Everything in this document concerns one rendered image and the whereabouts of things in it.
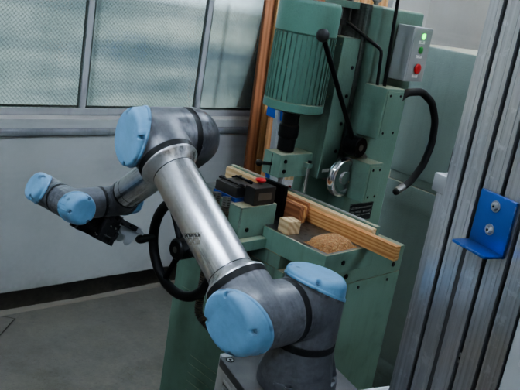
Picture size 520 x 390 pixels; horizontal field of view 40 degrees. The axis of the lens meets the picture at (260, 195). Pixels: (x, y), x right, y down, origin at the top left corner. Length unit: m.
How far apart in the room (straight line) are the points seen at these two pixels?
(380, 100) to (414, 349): 0.97
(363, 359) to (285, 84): 0.97
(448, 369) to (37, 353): 2.07
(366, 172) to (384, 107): 0.19
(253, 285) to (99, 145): 2.10
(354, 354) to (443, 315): 1.17
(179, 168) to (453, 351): 0.58
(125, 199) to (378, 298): 0.98
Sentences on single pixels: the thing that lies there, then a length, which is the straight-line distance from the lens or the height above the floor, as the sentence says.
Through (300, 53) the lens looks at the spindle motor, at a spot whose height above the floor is 1.36.
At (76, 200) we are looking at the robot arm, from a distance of 1.68.
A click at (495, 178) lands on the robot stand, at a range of 1.14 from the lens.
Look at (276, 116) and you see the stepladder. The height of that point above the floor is 1.02.
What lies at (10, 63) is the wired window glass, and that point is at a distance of 3.04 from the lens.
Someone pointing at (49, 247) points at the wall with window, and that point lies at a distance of 3.27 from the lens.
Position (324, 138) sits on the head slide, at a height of 1.12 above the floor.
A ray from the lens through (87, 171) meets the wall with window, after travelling 3.22.
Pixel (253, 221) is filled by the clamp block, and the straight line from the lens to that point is 1.92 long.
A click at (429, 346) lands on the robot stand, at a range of 1.27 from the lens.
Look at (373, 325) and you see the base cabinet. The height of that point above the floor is 0.53.
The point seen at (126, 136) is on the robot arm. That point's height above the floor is 1.21.
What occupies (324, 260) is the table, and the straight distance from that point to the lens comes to 1.82.
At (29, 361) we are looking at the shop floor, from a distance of 2.97.
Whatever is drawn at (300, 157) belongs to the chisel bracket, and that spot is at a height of 1.06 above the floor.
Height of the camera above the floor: 1.52
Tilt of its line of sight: 16 degrees down
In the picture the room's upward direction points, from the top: 10 degrees clockwise
